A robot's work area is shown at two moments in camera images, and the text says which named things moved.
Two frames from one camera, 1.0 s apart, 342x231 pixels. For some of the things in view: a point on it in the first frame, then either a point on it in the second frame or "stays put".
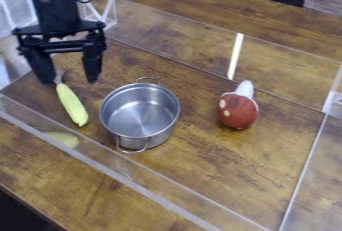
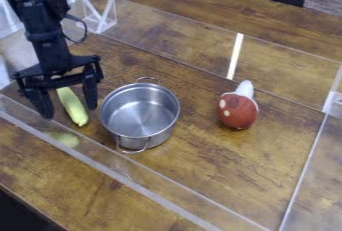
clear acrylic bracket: x=107 y=16 stays put
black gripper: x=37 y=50 -> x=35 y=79
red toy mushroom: x=238 y=106 stays put
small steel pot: x=140 y=111 stays put
